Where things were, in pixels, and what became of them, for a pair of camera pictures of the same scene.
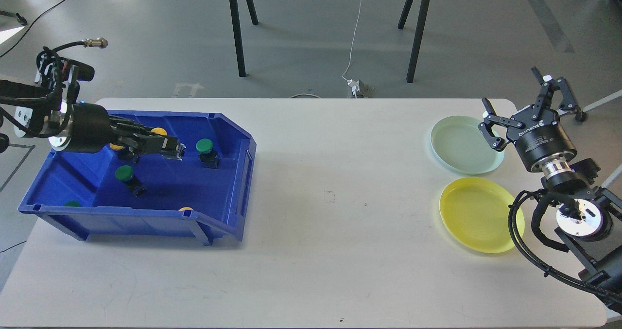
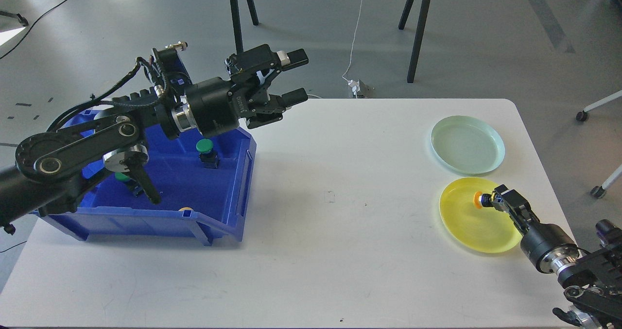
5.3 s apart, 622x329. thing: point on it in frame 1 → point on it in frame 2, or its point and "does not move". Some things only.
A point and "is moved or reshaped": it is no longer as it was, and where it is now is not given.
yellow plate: [475, 211] does not move
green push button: [209, 158] does not move
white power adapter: [355, 86] does not move
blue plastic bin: [101, 193] does not move
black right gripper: [542, 138] → [546, 246]
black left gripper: [93, 130] → [214, 107]
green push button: [125, 173] does not move
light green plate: [459, 145] does not move
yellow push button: [160, 130] is moved or reshaped
